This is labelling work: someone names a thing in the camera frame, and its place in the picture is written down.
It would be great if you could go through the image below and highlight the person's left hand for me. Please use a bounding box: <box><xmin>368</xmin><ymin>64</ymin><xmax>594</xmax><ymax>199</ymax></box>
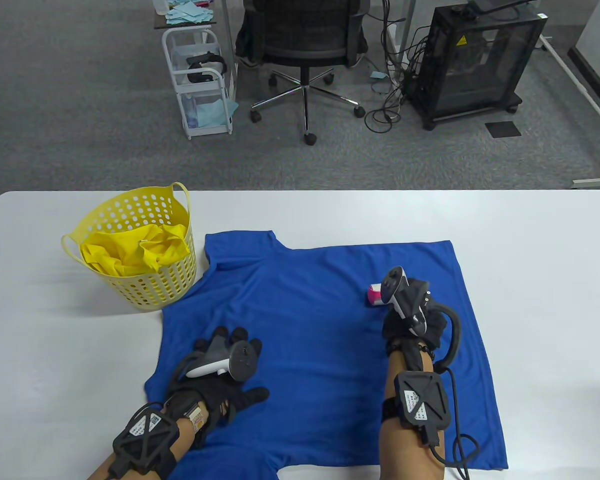
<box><xmin>162</xmin><ymin>326</ymin><xmax>271</xmax><ymax>443</ymax></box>

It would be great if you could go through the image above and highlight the person's right hand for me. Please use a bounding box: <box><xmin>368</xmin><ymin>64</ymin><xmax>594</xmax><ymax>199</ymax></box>
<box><xmin>382</xmin><ymin>280</ymin><xmax>448</xmax><ymax>358</ymax></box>

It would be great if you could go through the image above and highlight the blue t-shirt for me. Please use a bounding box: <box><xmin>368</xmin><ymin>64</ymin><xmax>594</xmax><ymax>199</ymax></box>
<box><xmin>145</xmin><ymin>230</ymin><xmax>509</xmax><ymax>480</ymax></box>

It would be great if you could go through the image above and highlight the yellow t-shirt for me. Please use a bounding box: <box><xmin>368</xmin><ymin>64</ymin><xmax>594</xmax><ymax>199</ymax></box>
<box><xmin>79</xmin><ymin>223</ymin><xmax>191</xmax><ymax>277</ymax></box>

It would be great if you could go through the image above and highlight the person's right forearm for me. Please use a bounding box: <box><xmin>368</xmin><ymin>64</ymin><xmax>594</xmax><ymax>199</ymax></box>
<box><xmin>378</xmin><ymin>350</ymin><xmax>448</xmax><ymax>480</ymax></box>

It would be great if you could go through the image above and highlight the person's left forearm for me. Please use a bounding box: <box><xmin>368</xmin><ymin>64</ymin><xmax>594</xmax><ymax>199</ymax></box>
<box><xmin>87</xmin><ymin>405</ymin><xmax>211</xmax><ymax>480</ymax></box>

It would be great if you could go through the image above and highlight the grey left hand controller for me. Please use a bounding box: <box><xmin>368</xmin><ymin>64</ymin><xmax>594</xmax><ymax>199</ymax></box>
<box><xmin>167</xmin><ymin>337</ymin><xmax>262</xmax><ymax>396</ymax></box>

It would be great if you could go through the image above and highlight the grey hand controller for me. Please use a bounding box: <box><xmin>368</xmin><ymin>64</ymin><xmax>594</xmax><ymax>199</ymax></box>
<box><xmin>382</xmin><ymin>266</ymin><xmax>463</xmax><ymax>371</ymax></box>
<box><xmin>167</xmin><ymin>337</ymin><xmax>262</xmax><ymax>396</ymax></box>

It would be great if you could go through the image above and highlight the grey right hand controller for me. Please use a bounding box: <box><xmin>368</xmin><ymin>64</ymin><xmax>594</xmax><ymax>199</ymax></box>
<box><xmin>382</xmin><ymin>266</ymin><xmax>463</xmax><ymax>371</ymax></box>

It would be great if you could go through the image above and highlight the yellow perforated plastic basket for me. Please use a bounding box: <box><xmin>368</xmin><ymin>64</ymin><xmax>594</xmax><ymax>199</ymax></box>
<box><xmin>61</xmin><ymin>182</ymin><xmax>198</xmax><ymax>312</ymax></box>

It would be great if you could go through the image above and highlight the black floor plate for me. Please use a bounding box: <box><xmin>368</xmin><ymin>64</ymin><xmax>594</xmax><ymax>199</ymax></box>
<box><xmin>484</xmin><ymin>121</ymin><xmax>522</xmax><ymax>138</ymax></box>

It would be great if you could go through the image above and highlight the black equipment cabinet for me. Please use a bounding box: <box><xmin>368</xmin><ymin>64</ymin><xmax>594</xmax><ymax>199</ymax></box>
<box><xmin>407</xmin><ymin>0</ymin><xmax>548</xmax><ymax>132</ymax></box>

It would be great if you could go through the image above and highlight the light blue cloth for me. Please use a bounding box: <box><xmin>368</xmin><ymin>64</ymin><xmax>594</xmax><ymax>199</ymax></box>
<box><xmin>187</xmin><ymin>97</ymin><xmax>239</xmax><ymax>128</ymax></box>

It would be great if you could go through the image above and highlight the white desk leg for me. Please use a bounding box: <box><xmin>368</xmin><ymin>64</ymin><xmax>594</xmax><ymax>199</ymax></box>
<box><xmin>382</xmin><ymin>0</ymin><xmax>417</xmax><ymax>81</ymax></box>

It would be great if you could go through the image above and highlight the black office chair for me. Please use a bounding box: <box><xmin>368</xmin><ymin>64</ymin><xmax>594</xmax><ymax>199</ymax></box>
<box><xmin>243</xmin><ymin>0</ymin><xmax>372</xmax><ymax>146</ymax></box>

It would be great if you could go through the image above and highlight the black headset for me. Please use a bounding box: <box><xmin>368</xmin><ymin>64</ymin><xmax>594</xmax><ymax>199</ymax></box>
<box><xmin>186</xmin><ymin>51</ymin><xmax>228</xmax><ymax>84</ymax></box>

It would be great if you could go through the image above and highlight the white rolling cart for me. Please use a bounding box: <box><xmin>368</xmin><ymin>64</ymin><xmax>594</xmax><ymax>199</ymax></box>
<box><xmin>161</xmin><ymin>26</ymin><xmax>239</xmax><ymax>140</ymax></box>

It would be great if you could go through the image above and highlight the pile of light blue cloths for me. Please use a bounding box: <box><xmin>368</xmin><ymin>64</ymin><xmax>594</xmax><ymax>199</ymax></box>
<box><xmin>165</xmin><ymin>0</ymin><xmax>217</xmax><ymax>26</ymax></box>

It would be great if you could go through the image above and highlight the black bead bracelet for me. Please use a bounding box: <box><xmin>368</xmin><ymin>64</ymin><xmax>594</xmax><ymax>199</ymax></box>
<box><xmin>389</xmin><ymin>341</ymin><xmax>436</xmax><ymax>360</ymax></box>

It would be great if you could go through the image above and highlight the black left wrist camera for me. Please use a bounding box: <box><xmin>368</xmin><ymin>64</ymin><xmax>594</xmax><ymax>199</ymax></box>
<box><xmin>111</xmin><ymin>405</ymin><xmax>181</xmax><ymax>476</ymax></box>

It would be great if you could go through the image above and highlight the tangle of black cables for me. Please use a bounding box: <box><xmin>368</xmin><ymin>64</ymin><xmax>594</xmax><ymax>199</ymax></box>
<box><xmin>364</xmin><ymin>0</ymin><xmax>431</xmax><ymax>134</ymax></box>

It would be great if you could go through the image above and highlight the white desk base frame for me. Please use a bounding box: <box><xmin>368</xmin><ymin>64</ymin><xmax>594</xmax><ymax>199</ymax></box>
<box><xmin>539</xmin><ymin>34</ymin><xmax>600</xmax><ymax>190</ymax></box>

